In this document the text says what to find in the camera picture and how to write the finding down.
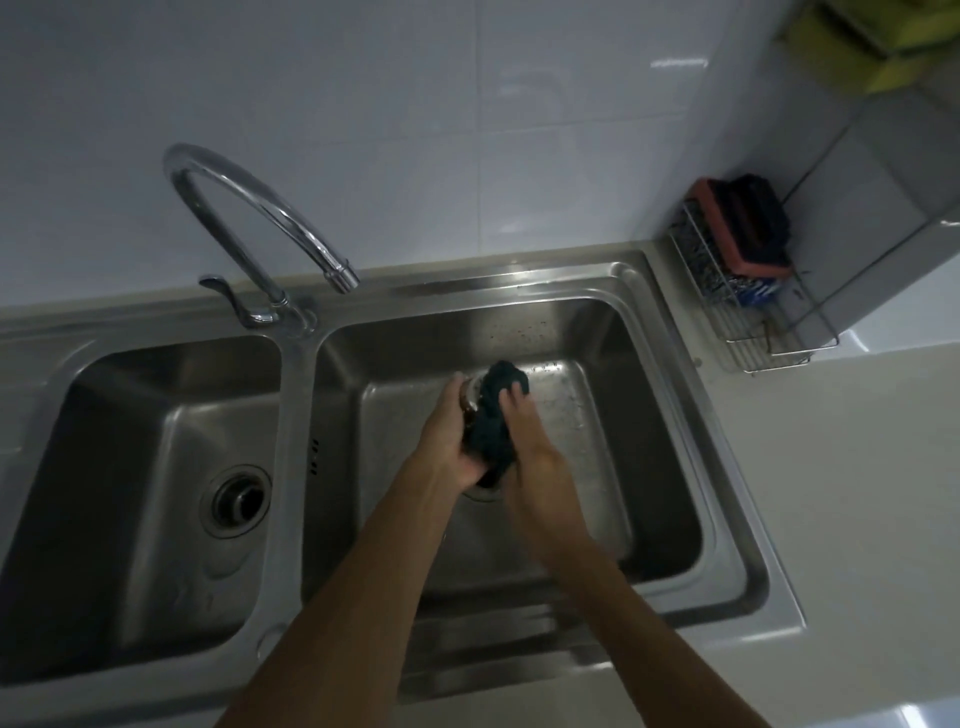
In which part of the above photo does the person's left hand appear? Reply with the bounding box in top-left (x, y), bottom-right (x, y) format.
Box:
top-left (412, 372), bottom-right (490, 491)

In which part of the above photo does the person's right hand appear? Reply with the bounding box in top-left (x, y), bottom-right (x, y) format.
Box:
top-left (497, 383), bottom-right (577, 526)

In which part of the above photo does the dark green scouring cloth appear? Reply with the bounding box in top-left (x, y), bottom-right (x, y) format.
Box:
top-left (462, 360), bottom-right (531, 490)

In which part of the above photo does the person's right forearm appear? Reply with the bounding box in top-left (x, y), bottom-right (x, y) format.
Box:
top-left (517, 510), bottom-right (777, 728)

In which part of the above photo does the person's left forearm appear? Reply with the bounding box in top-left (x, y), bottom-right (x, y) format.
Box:
top-left (215, 468), bottom-right (481, 728)

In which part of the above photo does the stainless steel double sink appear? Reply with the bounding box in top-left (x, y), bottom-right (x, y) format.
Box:
top-left (0, 251), bottom-right (807, 706)

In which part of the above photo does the round sink drain strainer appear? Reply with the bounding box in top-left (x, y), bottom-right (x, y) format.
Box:
top-left (200, 465), bottom-right (273, 540)

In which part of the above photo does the chrome gooseneck faucet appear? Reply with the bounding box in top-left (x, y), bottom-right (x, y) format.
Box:
top-left (163, 142), bottom-right (361, 337)

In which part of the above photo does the blue white sponge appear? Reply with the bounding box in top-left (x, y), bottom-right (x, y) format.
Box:
top-left (731, 276), bottom-right (781, 309)

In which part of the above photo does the black scouring pad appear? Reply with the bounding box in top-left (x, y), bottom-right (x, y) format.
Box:
top-left (720, 174), bottom-right (795, 256)

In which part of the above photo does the yellow green cloth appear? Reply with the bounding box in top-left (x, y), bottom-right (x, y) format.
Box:
top-left (780, 0), bottom-right (960, 95)

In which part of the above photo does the metal wire sponge rack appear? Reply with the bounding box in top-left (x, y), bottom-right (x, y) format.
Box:
top-left (667, 196), bottom-right (841, 375)

